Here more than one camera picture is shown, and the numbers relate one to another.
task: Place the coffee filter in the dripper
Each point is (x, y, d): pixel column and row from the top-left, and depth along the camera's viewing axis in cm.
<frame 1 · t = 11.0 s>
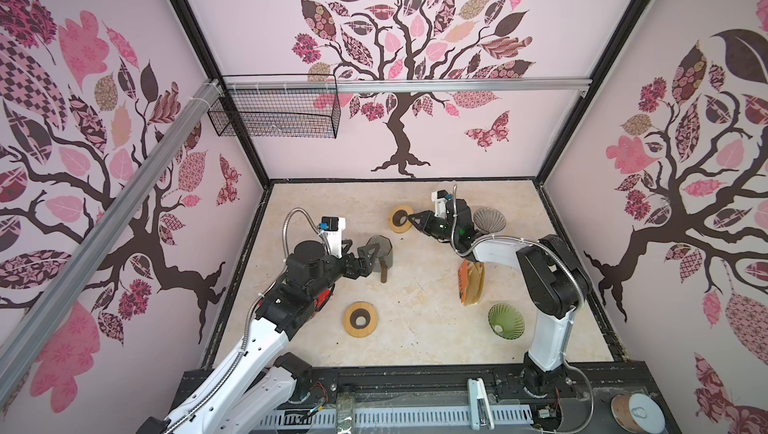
left hand: (366, 249, 73), fingers open
right hand: (409, 213, 92), fingers closed
wooden ring dripper holder: (398, 220, 98), point 10 cm above the table
wooden ring holder: (360, 319, 87), on the table
green ribbed glass dripper: (506, 321, 82), point 4 cm above the table
orange coffee filter pack: (471, 279, 87), point 7 cm above the table

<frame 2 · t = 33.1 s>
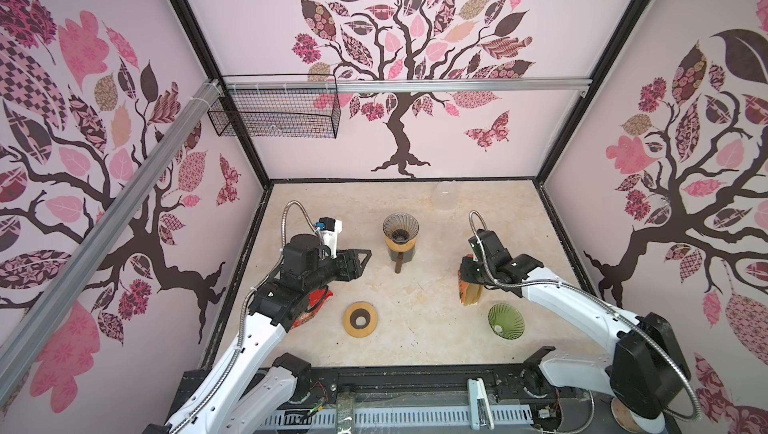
left hand: (362, 258, 73), fingers open
right hand: (462, 266, 86), fingers closed
wooden ring dripper holder: (401, 247, 91), point 10 cm above the table
the other named things where they were.

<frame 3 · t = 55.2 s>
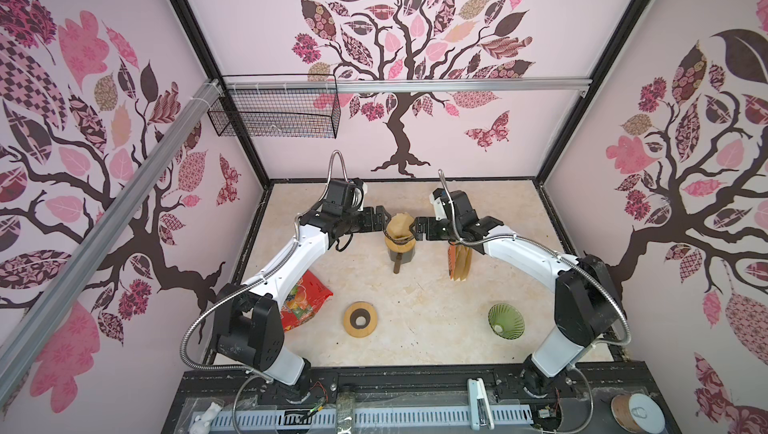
left hand: (377, 222, 84), fingers open
right hand: (422, 222, 89), fingers open
orange coffee filter pack: (459, 262, 92), point 7 cm above the table
brown paper coffee filter: (399, 226, 91), point 14 cm above the table
the other named things where they were.

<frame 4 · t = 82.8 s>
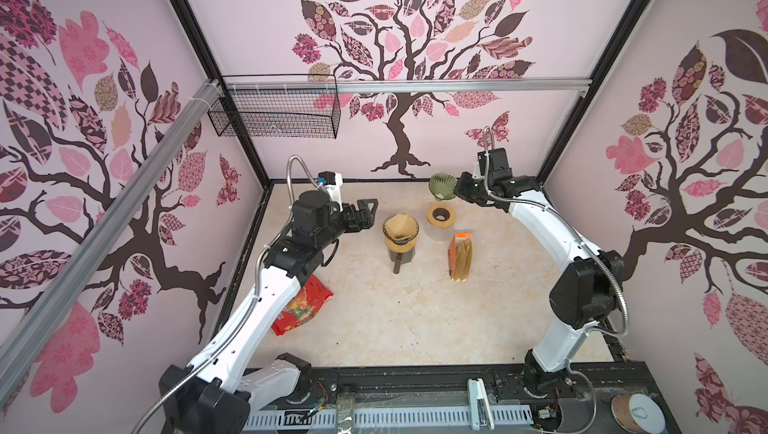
left hand: (365, 208, 73), fingers open
right hand: (456, 182, 87), fingers closed
wooden ring holder: (437, 223, 99), point 9 cm above the table
green ribbed glass dripper: (442, 186, 89), point 24 cm above the table
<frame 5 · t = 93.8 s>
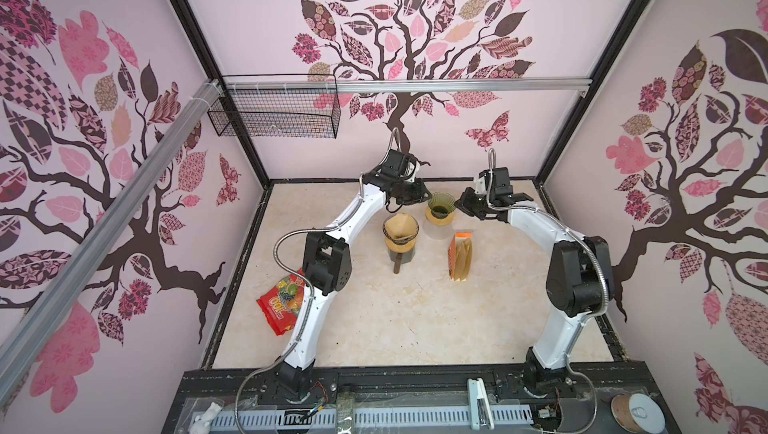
left hand: (428, 197, 93), fingers closed
right hand: (456, 198, 95), fingers closed
green ribbed glass dripper: (441, 204, 99), point 12 cm above the table
